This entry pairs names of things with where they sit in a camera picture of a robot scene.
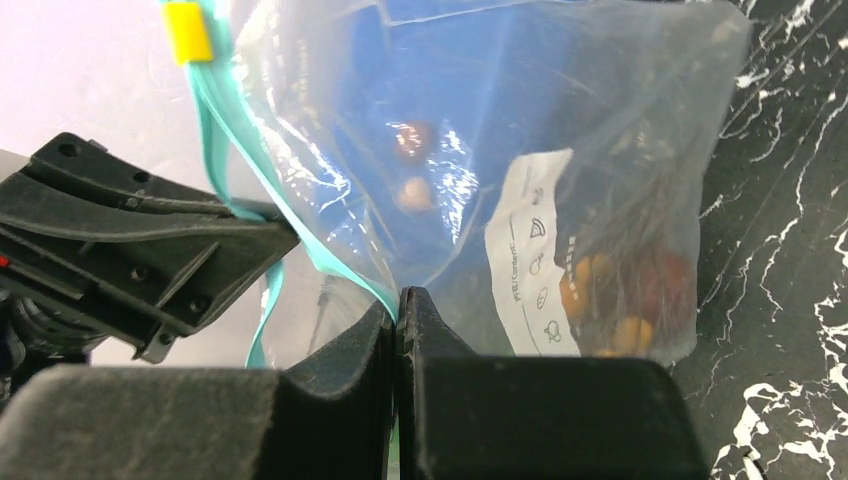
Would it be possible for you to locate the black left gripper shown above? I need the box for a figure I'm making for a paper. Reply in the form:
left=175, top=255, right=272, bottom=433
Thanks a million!
left=1, top=132, right=298, bottom=409

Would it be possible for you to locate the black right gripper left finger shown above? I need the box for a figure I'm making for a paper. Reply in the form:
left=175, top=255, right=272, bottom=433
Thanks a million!
left=1, top=305, right=394, bottom=479

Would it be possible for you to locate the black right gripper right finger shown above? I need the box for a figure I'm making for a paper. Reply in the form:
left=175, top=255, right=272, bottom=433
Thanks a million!
left=396, top=287, right=709, bottom=479

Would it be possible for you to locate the dark red onion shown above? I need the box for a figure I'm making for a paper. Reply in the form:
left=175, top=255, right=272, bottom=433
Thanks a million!
left=636, top=252, right=695, bottom=323

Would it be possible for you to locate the clear zip top bag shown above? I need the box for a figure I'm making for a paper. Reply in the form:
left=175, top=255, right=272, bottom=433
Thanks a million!
left=161, top=1, right=753, bottom=365

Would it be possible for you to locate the brown longan bunch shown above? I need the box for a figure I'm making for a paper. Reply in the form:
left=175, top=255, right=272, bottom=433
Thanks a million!
left=555, top=133, right=704, bottom=365

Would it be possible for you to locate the blue plastic bin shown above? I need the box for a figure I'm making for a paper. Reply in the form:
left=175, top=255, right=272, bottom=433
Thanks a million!
left=347, top=0, right=598, bottom=280

